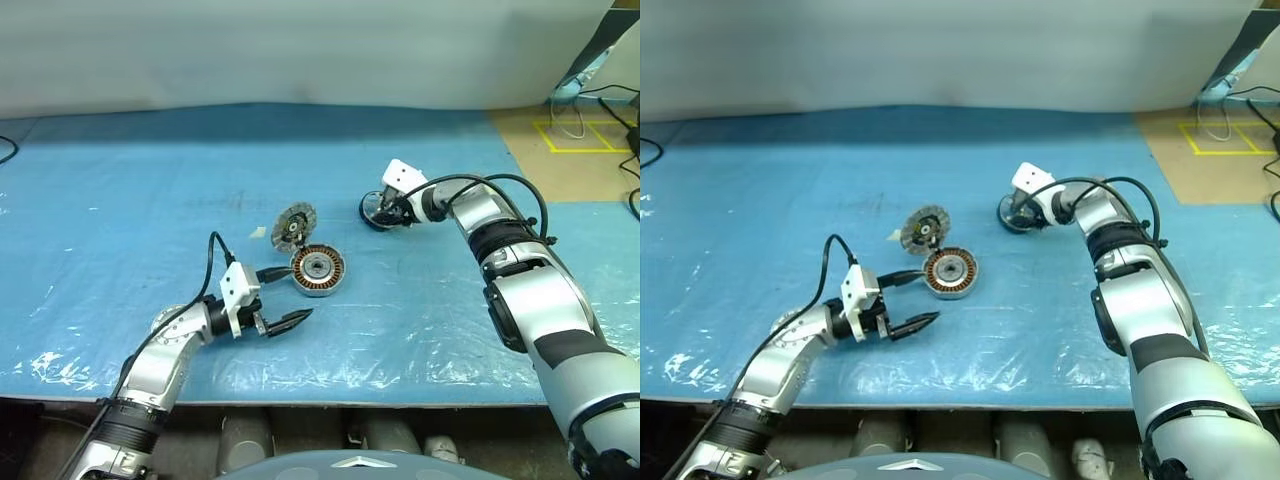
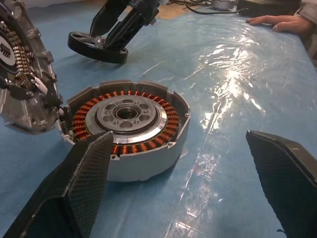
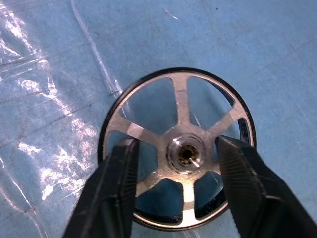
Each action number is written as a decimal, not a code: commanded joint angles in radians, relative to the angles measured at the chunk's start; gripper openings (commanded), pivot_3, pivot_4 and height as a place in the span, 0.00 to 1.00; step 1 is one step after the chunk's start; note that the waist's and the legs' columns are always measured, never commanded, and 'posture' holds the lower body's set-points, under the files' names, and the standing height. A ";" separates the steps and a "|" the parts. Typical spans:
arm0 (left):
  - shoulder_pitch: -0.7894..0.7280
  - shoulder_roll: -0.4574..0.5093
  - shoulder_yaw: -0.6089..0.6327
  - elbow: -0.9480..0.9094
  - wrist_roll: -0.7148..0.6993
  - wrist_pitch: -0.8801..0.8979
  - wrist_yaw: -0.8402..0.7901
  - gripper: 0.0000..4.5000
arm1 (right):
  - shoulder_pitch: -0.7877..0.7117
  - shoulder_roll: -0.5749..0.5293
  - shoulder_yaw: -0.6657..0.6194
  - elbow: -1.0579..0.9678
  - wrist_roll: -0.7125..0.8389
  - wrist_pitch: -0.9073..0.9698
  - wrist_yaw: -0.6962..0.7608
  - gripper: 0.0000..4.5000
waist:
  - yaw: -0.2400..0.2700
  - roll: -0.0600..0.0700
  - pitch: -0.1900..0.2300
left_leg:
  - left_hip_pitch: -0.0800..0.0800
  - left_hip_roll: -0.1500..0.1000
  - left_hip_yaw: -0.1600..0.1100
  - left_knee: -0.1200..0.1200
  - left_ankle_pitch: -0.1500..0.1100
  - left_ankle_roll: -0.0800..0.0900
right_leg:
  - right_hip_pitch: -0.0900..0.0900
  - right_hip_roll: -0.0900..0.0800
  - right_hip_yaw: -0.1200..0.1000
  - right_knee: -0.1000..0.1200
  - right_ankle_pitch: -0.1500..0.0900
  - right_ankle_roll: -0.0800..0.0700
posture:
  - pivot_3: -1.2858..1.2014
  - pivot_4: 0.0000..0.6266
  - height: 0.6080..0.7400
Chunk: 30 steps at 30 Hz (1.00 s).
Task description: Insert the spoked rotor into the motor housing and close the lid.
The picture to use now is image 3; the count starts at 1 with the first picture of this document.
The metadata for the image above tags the blue table mat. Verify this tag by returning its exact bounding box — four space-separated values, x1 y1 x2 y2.
0 0 317 238

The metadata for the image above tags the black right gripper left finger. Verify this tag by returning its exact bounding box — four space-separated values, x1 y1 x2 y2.
63 137 141 238

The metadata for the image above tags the black spoked rotor wheel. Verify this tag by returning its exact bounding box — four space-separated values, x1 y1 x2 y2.
98 67 257 232

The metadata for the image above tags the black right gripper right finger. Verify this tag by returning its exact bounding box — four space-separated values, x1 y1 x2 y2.
215 135 317 238

